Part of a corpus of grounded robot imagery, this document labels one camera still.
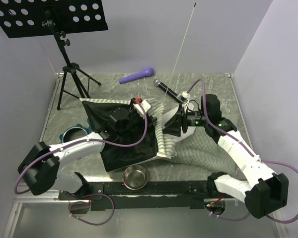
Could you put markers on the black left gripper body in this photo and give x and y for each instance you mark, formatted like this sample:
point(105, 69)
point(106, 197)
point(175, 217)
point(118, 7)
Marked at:
point(134, 120)

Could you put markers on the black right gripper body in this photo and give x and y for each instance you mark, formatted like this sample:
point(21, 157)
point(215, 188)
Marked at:
point(190, 119)

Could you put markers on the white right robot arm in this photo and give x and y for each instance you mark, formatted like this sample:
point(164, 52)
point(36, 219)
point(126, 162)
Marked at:
point(263, 191)

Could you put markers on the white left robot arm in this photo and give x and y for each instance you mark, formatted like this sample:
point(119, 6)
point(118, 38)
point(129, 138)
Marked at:
point(41, 170)

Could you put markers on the teal double pet feeder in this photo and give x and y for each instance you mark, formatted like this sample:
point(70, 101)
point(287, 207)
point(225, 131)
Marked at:
point(75, 132)

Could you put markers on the grey checked cushion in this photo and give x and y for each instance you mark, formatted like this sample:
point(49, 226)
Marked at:
point(196, 148)

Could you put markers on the black handheld microphone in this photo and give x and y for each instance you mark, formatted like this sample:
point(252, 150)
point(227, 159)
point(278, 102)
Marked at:
point(175, 96)

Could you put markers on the purple plastic microphone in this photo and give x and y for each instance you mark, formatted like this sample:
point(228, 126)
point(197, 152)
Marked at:
point(145, 73)

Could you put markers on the stainless steel bowl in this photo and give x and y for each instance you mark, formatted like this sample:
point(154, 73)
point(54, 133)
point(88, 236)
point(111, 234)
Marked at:
point(135, 177)

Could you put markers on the black perforated music stand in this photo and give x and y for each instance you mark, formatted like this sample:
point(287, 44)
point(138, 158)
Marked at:
point(33, 18)

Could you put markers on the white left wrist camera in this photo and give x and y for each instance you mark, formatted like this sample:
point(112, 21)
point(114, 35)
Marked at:
point(141, 106)

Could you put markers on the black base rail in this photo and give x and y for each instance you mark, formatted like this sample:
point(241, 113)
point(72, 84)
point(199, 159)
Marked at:
point(157, 194)

